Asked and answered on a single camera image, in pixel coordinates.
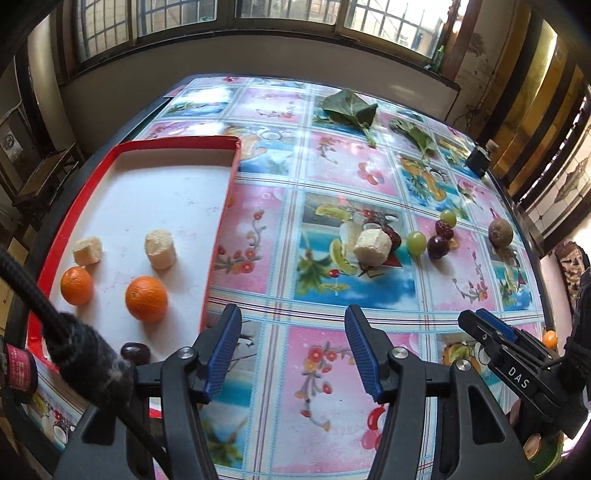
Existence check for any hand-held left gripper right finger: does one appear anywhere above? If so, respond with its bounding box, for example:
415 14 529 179
345 305 527 480

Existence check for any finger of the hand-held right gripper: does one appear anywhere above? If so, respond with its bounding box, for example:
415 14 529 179
475 308 516 343
458 310 498 358

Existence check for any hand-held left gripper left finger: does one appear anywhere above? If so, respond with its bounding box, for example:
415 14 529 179
55 305 243 480

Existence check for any dark purple plum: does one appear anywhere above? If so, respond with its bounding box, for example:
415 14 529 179
121 342 151 367

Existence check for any brown kiwi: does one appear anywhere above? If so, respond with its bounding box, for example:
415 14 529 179
488 219 515 247

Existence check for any peeled sugarcane piece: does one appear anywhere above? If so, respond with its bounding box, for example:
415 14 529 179
73 236 103 267
353 229 393 267
144 229 178 271

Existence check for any red rimmed white tray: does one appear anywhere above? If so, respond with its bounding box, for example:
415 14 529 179
25 135 242 418

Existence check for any patterned sofa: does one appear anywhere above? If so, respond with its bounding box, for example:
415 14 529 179
554 240 589 278

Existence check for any stained glass door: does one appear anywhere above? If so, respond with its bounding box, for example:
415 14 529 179
522 83 591 241

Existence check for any dark jar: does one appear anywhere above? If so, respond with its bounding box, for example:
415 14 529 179
465 145 490 178

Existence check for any colourful printed tablecloth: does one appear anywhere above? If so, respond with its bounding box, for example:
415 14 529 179
28 76 555 480

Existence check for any crumpled green leaf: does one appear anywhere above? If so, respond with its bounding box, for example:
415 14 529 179
390 117 437 160

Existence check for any yellow wooden door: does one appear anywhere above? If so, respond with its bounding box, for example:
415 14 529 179
480 18 583 195

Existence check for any large green leaf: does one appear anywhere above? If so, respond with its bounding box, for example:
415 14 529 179
314 89 379 148

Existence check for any wooden chair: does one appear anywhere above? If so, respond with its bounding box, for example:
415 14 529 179
11 143 84 232

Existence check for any barred window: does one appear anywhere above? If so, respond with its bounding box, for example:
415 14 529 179
69 0 458 70

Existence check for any black braided cable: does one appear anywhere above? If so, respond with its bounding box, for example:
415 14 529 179
0 244 171 480

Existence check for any red cable label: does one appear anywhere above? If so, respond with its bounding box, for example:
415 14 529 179
0 348 38 407

